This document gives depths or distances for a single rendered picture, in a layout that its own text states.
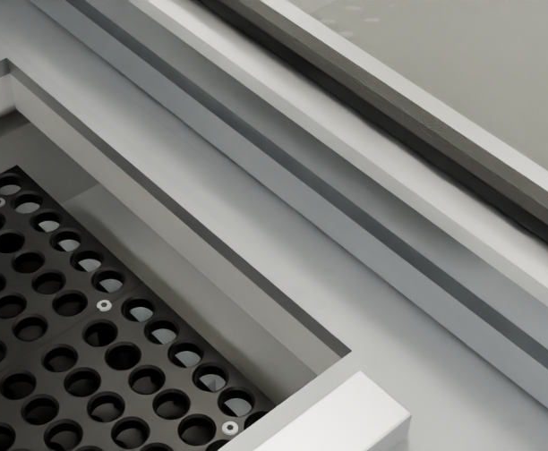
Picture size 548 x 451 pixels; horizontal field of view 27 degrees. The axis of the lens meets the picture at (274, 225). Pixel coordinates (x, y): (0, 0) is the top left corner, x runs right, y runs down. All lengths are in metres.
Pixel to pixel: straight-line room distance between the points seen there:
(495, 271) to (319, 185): 0.08
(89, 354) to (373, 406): 0.13
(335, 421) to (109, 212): 0.26
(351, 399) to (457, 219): 0.06
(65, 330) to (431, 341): 0.14
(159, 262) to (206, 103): 0.14
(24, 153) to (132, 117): 0.10
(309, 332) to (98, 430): 0.08
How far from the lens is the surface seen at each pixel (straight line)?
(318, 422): 0.33
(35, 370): 0.42
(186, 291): 0.52
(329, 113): 0.37
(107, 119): 0.44
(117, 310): 0.43
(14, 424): 0.40
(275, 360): 0.49
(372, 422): 0.33
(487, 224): 0.34
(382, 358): 0.36
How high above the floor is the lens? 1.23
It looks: 46 degrees down
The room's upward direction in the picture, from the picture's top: 2 degrees clockwise
